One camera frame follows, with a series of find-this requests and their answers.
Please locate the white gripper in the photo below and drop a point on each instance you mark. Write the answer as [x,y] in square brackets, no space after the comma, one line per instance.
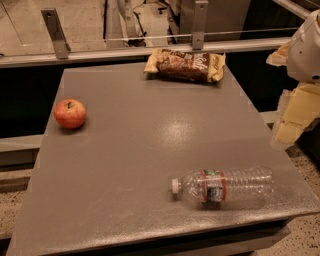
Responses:
[306,50]

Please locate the brown chip bag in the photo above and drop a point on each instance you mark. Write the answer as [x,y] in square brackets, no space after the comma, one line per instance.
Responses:
[191,66]

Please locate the clear plastic water bottle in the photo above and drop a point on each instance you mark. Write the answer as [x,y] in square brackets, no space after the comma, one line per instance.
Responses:
[224,188]

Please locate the red apple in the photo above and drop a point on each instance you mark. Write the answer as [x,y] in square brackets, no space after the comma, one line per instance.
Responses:
[70,113]

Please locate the right metal rail bracket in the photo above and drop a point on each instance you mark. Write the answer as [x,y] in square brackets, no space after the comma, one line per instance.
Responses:
[199,23]

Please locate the metal rail bracket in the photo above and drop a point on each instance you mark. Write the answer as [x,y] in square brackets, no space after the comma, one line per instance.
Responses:
[199,23]
[56,33]

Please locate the left metal rail bracket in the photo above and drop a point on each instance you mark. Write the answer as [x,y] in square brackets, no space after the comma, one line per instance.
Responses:
[56,33]

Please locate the horizontal metal rail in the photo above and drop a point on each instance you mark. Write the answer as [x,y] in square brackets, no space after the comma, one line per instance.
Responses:
[133,53]

